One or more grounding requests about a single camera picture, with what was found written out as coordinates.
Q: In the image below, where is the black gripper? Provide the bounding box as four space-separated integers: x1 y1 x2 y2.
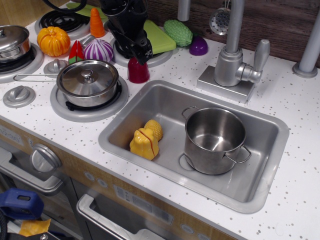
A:
107 22 153 66

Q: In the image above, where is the dark red toy sweet potato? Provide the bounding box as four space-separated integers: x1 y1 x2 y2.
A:
127 57 150 84

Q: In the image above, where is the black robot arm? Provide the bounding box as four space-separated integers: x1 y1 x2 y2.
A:
100 0 153 65

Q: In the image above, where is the steel pot in sink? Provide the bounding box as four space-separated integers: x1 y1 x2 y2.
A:
181 106 252 175

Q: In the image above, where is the steel pot with lid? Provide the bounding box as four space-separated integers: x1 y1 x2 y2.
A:
0 25 31 63

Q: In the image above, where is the silver sink basin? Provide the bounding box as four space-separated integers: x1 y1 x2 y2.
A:
98 80 290 214

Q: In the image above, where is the green toy bitter melon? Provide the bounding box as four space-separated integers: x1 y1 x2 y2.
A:
163 19 193 47

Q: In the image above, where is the purple white toy onion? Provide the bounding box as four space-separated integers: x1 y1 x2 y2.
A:
83 39 114 62

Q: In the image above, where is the orange toy carrot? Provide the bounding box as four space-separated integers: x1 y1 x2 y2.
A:
90 7 106 38

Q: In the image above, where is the purple toy eggplant half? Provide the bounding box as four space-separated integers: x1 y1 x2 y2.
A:
189 36 209 56

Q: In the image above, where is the grey stove knob back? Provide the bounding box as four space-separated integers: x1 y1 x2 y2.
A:
79 34 96 48

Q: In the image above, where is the grey stove knob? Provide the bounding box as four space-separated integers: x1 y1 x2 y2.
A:
79 34 96 48
43 58 69 75
2 85 36 108

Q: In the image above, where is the steel saucepan with lid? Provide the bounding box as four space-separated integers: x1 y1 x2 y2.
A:
13 59 120 108

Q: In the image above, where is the yellow toy corn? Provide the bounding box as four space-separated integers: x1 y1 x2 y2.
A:
144 119 163 142

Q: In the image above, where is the back left stove burner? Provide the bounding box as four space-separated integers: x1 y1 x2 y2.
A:
34 10 90 41

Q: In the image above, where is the front right stove burner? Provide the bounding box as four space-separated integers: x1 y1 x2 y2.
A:
50 76 129 123

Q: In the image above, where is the silver strainer ladle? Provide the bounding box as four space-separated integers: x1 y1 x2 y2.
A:
209 0 231 36

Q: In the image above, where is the silver toy faucet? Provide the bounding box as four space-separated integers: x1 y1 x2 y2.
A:
196 0 271 103

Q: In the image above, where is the yellow toy bell pepper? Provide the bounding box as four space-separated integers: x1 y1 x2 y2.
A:
129 128 159 161

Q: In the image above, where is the orange toy pumpkin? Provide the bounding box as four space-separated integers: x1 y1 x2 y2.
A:
37 26 71 57

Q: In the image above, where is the grey stove knob middle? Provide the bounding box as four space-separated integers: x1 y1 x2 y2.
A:
43 58 69 75

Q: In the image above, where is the front left stove burner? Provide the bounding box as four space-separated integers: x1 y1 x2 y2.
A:
0 43 44 84

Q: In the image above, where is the grey stove knob front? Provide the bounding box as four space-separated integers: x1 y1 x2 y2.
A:
2 85 36 108

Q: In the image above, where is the silver oven dial knob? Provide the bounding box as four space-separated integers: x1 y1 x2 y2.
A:
29 143 62 173

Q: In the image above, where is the yellow cloth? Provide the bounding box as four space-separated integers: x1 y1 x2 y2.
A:
18 219 51 237

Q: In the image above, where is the grey post centre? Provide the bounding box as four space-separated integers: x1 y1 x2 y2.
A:
177 0 191 22

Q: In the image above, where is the grey post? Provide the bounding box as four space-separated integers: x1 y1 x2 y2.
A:
292 10 320 79
177 0 191 22

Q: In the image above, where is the grey oven door handle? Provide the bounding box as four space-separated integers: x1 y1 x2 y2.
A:
0 147 64 196

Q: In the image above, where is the grey dishwasher door handle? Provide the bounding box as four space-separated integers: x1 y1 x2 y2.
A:
76 194 164 240

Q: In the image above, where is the grey post right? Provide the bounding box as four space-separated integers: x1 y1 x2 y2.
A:
292 10 320 79

